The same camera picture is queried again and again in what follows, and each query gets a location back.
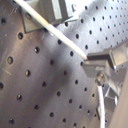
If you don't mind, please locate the grey metal cable clip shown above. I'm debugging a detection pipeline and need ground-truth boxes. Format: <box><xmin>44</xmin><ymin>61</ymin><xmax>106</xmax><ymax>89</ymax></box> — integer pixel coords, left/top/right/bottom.
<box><xmin>21</xmin><ymin>0</ymin><xmax>79</xmax><ymax>33</ymax></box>

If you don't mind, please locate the white cable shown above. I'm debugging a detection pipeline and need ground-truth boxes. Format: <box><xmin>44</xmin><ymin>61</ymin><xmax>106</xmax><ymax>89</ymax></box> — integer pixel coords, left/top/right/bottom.
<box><xmin>13</xmin><ymin>0</ymin><xmax>107</xmax><ymax>128</ymax></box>

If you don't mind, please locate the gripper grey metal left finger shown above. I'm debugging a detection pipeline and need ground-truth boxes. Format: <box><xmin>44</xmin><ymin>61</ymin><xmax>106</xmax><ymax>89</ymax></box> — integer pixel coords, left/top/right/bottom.
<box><xmin>82</xmin><ymin>50</ymin><xmax>116</xmax><ymax>78</ymax></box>

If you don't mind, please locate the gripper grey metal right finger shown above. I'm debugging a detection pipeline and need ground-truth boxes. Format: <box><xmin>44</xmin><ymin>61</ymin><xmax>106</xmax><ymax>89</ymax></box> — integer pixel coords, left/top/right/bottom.
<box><xmin>95</xmin><ymin>87</ymin><xmax>118</xmax><ymax>121</ymax></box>

